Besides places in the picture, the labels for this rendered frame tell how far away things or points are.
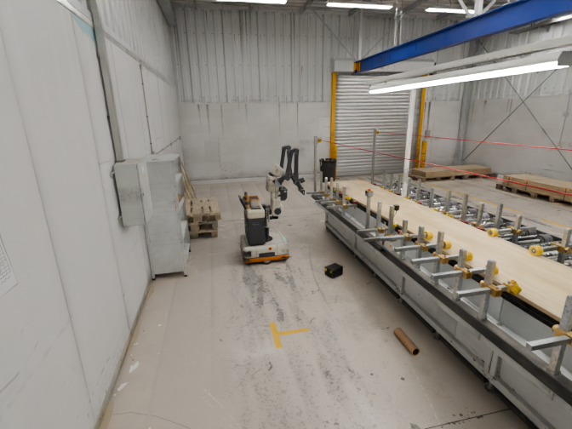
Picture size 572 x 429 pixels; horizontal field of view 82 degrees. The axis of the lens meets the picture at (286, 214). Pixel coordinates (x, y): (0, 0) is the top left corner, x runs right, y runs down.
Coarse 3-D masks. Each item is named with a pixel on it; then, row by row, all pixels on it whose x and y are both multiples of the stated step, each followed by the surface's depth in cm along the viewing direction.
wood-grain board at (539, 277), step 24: (360, 192) 499; (384, 192) 497; (384, 216) 383; (408, 216) 381; (432, 216) 379; (432, 240) 309; (456, 240) 308; (480, 240) 307; (504, 240) 306; (480, 264) 259; (504, 264) 258; (528, 264) 257; (552, 264) 257; (528, 288) 223; (552, 288) 222; (552, 312) 195
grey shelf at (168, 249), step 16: (160, 160) 401; (176, 160) 480; (160, 176) 397; (176, 176) 459; (160, 192) 402; (176, 192) 407; (160, 208) 408; (176, 208) 412; (160, 224) 413; (176, 224) 418; (160, 240) 419; (176, 240) 423; (160, 256) 425; (176, 256) 430; (160, 272) 431
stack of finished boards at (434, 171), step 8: (424, 168) 1070; (432, 168) 1067; (440, 168) 1064; (456, 168) 1059; (464, 168) 1056; (472, 168) 1053; (480, 168) 1051; (488, 168) 1049; (424, 176) 1009; (432, 176) 1006; (440, 176) 1012
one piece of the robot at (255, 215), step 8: (248, 200) 453; (248, 208) 456; (256, 208) 460; (264, 208) 473; (248, 216) 449; (256, 216) 451; (264, 216) 455; (248, 224) 453; (256, 224) 456; (264, 224) 457; (248, 232) 457; (256, 232) 458; (264, 232) 461; (248, 240) 462; (256, 240) 461; (264, 240) 464
